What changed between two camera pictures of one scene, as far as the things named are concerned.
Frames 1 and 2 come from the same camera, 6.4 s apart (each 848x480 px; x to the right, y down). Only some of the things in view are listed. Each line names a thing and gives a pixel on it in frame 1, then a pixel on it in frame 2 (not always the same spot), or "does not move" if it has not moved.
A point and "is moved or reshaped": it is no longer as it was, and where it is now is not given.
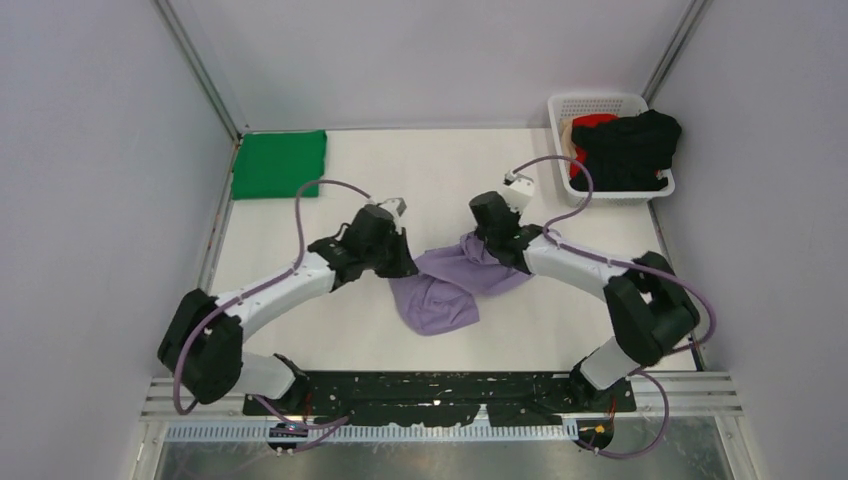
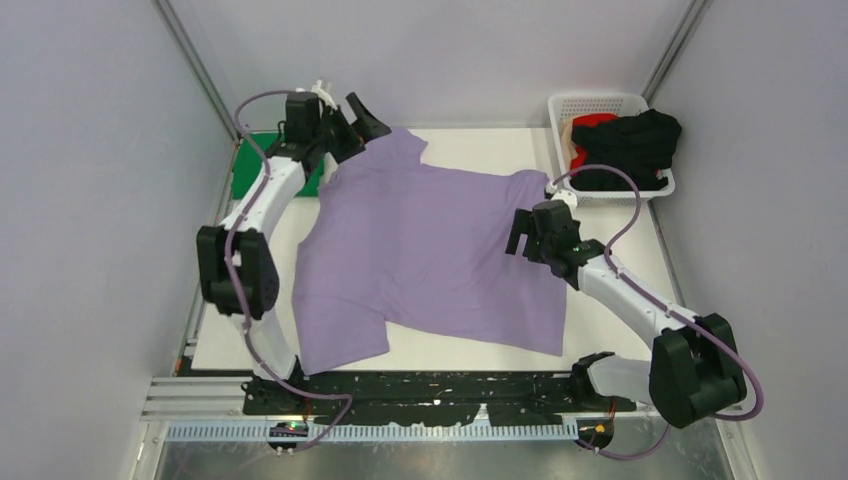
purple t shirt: x=439 y=297 is moved or reshaped
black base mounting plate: x=435 y=398 does not move
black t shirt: x=627 y=153 does not move
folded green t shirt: x=277 y=164 does not move
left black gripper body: x=388 y=260 -> x=320 y=136
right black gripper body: x=490 y=243 -> x=537 y=248
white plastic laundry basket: x=562 y=105 does not move
